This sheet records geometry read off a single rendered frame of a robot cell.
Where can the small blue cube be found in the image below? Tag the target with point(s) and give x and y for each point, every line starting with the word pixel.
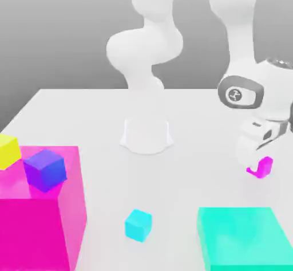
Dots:
pixel 45 172

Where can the small yellow cube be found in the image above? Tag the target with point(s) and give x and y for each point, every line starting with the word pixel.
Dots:
pixel 8 149

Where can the small cyan cube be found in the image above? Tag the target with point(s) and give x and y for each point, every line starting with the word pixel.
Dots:
pixel 137 226

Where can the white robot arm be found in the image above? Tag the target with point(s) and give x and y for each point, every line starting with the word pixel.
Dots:
pixel 146 46

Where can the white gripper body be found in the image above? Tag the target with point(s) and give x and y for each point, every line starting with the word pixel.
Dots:
pixel 247 149

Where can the large turquoise box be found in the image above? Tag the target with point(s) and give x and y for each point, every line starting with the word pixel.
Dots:
pixel 242 239

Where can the large magenta box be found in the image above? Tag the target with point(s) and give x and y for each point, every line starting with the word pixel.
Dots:
pixel 34 229

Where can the small magenta cube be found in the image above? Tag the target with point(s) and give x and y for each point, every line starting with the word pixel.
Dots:
pixel 265 167

